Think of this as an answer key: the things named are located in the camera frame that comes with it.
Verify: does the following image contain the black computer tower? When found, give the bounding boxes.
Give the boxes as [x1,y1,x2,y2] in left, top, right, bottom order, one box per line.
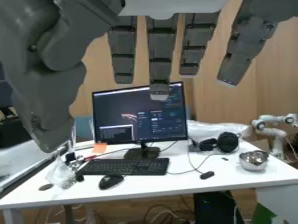
[193,190,246,224]

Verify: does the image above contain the computer screen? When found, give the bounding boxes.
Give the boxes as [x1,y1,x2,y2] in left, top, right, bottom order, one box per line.
[90,81,190,160]

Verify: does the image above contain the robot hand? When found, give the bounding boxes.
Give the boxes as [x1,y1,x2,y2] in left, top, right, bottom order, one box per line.
[0,0,298,154]

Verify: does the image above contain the thin black desk cable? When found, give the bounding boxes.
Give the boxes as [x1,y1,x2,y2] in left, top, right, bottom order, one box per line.
[166,141,217,181]

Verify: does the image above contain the orange sticky note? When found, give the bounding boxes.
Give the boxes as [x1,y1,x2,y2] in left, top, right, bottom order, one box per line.
[92,142,109,154]

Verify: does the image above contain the black keyboard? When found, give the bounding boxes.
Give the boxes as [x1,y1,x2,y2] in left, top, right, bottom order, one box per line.
[76,157,172,177]

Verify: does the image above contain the clear plastic bag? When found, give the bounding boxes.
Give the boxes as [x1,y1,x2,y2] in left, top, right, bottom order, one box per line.
[45,152,85,190]

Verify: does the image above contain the metal bowl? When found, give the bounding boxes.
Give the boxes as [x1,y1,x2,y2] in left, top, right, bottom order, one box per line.
[238,149,271,172]

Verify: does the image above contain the black headphones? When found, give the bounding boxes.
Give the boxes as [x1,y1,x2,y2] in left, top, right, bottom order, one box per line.
[197,131,241,154]

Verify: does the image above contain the black mouse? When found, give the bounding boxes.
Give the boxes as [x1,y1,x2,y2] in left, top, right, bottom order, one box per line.
[97,173,126,191]

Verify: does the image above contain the small white jointed device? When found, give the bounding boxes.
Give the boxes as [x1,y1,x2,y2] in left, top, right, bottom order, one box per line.
[249,112,298,158]

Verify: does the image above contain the white desk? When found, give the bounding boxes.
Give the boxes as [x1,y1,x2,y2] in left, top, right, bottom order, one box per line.
[0,137,298,224]

